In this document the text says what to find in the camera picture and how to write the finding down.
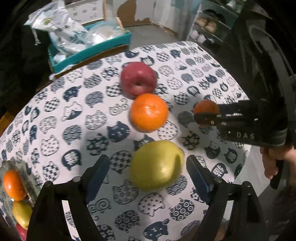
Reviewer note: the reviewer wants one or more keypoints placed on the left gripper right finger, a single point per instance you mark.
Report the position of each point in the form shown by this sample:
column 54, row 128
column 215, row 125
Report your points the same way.
column 246, row 221

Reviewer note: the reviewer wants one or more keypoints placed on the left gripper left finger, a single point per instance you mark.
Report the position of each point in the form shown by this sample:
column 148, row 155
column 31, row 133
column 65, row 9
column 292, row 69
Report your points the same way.
column 48, row 221

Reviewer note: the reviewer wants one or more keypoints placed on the yellow pear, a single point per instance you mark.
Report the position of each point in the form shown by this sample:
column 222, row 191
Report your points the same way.
column 22, row 213
column 156, row 165

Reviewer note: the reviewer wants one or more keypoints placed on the red apple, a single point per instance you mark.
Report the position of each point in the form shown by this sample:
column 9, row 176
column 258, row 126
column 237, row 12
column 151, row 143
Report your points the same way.
column 136, row 79
column 22, row 232

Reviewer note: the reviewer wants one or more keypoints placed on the large orange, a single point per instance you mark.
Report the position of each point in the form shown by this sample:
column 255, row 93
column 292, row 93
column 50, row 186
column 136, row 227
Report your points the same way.
column 13, row 185

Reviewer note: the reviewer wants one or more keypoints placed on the small tangerine front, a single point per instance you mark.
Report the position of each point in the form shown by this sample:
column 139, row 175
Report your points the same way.
column 206, row 106

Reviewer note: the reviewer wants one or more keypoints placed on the small tangerine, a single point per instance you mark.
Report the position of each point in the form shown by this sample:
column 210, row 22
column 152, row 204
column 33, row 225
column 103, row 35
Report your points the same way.
column 148, row 112
column 206, row 106

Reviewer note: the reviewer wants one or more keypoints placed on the small tangerine back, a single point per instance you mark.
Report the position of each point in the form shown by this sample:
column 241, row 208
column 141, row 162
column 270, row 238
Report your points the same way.
column 148, row 112

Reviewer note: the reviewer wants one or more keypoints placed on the red apple back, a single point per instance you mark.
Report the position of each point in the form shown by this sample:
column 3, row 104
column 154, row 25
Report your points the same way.
column 136, row 79

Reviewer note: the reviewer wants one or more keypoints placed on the person's right hand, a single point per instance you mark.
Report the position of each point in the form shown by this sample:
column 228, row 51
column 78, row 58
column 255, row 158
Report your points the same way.
column 270, row 156

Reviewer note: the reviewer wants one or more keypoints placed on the green scalloped glass bowl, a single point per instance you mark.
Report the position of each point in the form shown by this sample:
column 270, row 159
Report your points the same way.
column 32, row 183

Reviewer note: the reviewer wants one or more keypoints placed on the cat pattern tablecloth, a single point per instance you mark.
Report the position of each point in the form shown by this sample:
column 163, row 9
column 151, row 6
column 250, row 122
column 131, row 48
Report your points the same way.
column 66, row 127

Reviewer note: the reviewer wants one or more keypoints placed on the shoe rack with shoes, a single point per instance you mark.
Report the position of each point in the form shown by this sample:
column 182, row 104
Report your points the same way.
column 213, row 22

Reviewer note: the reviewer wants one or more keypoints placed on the cardboard box under crate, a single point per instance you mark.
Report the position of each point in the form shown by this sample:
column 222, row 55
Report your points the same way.
column 104, row 54

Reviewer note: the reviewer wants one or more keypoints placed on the teal plastic crate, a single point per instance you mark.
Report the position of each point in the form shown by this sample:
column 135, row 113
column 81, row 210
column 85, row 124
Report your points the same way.
column 59, row 61

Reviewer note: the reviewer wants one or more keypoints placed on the clear plastic bag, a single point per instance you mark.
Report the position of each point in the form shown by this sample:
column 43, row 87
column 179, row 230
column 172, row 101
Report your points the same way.
column 105, row 30

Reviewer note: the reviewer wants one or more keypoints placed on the white rice bag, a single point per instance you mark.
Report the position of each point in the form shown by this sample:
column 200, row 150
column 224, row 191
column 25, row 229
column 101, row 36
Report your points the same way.
column 68, row 36

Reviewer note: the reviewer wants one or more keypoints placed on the white storage basket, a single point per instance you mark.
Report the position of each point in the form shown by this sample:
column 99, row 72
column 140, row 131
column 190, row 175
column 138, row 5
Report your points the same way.
column 85, row 12

